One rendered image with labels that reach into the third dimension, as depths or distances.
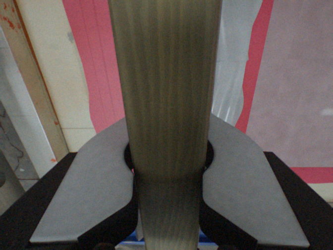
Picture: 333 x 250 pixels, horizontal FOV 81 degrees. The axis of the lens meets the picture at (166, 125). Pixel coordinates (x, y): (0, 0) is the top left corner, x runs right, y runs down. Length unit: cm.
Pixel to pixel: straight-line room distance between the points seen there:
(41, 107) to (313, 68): 34
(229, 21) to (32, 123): 26
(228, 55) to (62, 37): 19
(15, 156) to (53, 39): 178
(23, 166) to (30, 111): 178
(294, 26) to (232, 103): 10
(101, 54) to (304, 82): 25
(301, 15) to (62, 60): 28
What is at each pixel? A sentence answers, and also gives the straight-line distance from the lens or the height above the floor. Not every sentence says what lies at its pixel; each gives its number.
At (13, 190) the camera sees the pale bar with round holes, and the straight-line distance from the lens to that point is 38.
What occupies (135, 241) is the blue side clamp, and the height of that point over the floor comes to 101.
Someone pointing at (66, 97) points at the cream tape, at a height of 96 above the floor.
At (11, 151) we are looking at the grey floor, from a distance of 200.
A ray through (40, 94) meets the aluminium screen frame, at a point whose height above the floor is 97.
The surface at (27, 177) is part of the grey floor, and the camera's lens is 215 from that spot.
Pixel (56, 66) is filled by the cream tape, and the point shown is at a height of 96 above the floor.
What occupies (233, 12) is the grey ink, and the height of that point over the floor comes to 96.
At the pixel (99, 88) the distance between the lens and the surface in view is 28.
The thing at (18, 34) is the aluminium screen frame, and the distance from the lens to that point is 28.
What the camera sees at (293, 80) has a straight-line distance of 30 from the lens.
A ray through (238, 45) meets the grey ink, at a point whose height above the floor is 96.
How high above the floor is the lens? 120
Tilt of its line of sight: 59 degrees down
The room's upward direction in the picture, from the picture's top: 177 degrees counter-clockwise
